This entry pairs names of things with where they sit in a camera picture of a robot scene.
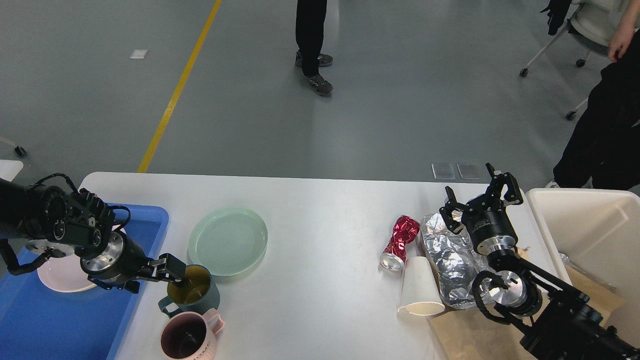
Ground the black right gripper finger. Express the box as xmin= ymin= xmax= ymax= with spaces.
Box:
xmin=439 ymin=186 xmax=470 ymax=235
xmin=484 ymin=162 xmax=524 ymax=207

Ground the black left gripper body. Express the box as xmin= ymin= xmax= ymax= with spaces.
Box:
xmin=82 ymin=231 xmax=148 ymax=277

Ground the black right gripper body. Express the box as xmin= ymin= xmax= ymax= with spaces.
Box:
xmin=461 ymin=199 xmax=518 ymax=256

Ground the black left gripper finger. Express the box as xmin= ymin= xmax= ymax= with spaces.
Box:
xmin=145 ymin=253 xmax=186 ymax=281
xmin=87 ymin=274 xmax=141 ymax=294

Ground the teal mug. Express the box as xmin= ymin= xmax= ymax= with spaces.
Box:
xmin=158 ymin=264 xmax=221 ymax=318

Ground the mint green plate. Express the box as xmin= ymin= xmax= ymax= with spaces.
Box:
xmin=187 ymin=207 xmax=268 ymax=278

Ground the pink HOME mug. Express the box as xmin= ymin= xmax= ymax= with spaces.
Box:
xmin=160 ymin=309 xmax=226 ymax=360

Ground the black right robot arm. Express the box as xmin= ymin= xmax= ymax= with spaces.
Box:
xmin=439 ymin=163 xmax=639 ymax=360

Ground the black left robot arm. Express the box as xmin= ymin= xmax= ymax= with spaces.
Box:
xmin=0 ymin=173 xmax=188 ymax=294

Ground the clear floor plate left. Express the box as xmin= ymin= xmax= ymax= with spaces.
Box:
xmin=430 ymin=162 xmax=457 ymax=181

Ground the clear floor plate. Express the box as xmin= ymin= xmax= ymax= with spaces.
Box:
xmin=430 ymin=162 xmax=457 ymax=181
xmin=456 ymin=162 xmax=482 ymax=180

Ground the crushed red can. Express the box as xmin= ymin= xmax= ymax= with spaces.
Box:
xmin=379 ymin=215 xmax=420 ymax=272

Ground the clear floor plate right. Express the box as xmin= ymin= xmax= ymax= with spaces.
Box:
xmin=456 ymin=162 xmax=482 ymax=180

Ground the crumpled aluminium foil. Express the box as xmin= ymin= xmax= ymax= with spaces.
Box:
xmin=420 ymin=213 xmax=490 ymax=310

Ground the pink plate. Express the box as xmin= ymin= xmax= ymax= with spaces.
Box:
xmin=37 ymin=254 xmax=116 ymax=293

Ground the white paper cup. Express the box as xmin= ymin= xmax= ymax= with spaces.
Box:
xmin=397 ymin=256 xmax=445 ymax=317

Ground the beige plastic bin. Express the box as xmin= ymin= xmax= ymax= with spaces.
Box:
xmin=526 ymin=188 xmax=640 ymax=347

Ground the person in white sneakers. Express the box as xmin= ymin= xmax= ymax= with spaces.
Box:
xmin=547 ymin=0 xmax=640 ymax=191

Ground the brown paper bag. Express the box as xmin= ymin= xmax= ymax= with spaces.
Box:
xmin=430 ymin=264 xmax=626 ymax=360

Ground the white side table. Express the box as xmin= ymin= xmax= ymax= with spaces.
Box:
xmin=0 ymin=159 xmax=25 ymax=182

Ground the chair caster at left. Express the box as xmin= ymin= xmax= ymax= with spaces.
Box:
xmin=0 ymin=136 xmax=27 ymax=158

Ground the white office chair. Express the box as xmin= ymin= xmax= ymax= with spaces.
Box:
xmin=519 ymin=0 xmax=632 ymax=121

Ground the black garment on chair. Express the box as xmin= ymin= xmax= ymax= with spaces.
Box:
xmin=539 ymin=0 xmax=572 ymax=36

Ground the person in dark sneakers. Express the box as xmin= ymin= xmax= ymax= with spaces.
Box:
xmin=295 ymin=0 xmax=333 ymax=96

